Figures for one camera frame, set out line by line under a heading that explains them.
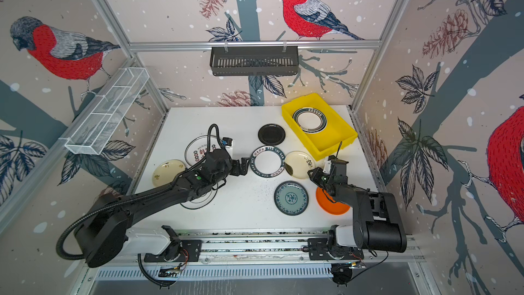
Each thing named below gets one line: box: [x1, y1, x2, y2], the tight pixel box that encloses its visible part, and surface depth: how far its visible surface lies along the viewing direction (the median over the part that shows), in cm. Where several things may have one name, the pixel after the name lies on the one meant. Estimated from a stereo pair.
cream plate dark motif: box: [284, 150, 316, 179], surface depth 99 cm
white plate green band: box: [292, 107, 328, 134], surface depth 116 cm
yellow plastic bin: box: [281, 92, 359, 162], surface depth 109 cm
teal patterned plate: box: [273, 180, 310, 217], surface depth 87 cm
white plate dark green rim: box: [249, 145, 286, 179], surface depth 100 cm
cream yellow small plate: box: [152, 159, 186, 188], surface depth 97 cm
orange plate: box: [315, 186, 351, 216], surface depth 83 cm
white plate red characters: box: [184, 135, 221, 167], surface depth 105 cm
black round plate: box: [257, 123, 286, 146], surface depth 109 cm
